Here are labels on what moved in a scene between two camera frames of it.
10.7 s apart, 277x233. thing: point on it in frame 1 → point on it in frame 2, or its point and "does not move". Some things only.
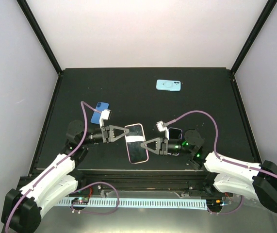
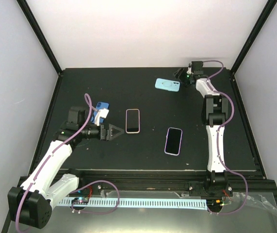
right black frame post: x=267 y=11 does not move
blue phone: x=100 y=106 does not move
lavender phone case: x=174 y=133 does not move
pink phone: x=137 y=154 → x=132 y=121
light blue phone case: x=169 y=85 does not move
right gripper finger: x=156 y=151 → x=178 y=72
